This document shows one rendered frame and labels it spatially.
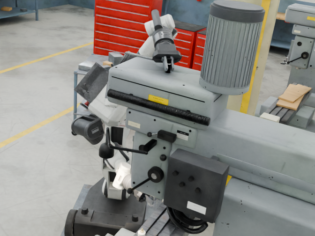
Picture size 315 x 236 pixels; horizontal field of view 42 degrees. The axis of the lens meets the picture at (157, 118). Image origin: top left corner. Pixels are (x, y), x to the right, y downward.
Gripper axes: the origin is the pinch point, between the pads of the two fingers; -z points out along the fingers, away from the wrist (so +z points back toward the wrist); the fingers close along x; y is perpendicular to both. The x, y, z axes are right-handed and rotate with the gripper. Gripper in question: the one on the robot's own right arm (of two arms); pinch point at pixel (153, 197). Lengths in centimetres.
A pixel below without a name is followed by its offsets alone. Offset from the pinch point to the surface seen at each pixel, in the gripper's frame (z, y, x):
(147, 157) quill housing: -2.3, -28.0, -9.7
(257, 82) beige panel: 49, -13, 165
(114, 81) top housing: 14, -60, -18
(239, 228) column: -52, -20, -7
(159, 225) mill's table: 8.9, 33.5, 18.8
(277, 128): -44, -53, 19
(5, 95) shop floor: 423, 129, 128
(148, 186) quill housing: -4.3, -13.1, -9.0
